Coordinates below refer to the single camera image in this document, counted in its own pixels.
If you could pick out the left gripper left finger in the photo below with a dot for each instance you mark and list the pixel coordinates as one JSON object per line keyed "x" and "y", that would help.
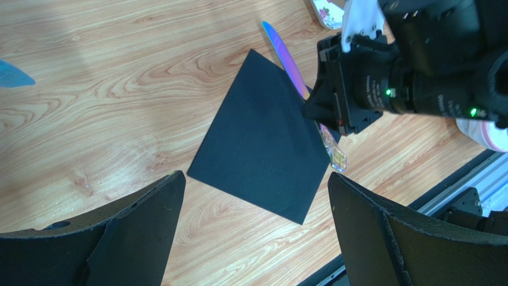
{"x": 125, "y": 242}

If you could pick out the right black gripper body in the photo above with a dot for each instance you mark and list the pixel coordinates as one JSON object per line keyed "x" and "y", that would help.
{"x": 361, "y": 78}

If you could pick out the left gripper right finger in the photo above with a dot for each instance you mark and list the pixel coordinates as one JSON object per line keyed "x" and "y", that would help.
{"x": 385, "y": 243}

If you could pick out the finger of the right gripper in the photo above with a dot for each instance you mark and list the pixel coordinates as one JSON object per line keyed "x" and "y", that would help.
{"x": 322, "y": 103}

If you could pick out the iridescent knife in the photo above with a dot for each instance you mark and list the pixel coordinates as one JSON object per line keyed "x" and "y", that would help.
{"x": 331, "y": 144}

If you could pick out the black paper napkin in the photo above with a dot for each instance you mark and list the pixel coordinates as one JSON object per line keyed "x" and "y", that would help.
{"x": 259, "y": 148}

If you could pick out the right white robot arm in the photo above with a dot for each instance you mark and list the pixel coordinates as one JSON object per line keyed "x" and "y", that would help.
{"x": 435, "y": 58}

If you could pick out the floral tray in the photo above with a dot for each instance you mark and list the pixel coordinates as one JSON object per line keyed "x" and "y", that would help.
{"x": 329, "y": 13}

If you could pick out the pink rimmed mesh cover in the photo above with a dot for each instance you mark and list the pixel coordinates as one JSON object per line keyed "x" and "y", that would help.
{"x": 484, "y": 133}

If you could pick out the teal shirt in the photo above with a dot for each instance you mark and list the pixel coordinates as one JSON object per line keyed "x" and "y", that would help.
{"x": 13, "y": 77}

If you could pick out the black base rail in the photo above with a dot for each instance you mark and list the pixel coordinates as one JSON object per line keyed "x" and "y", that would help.
{"x": 484, "y": 180}

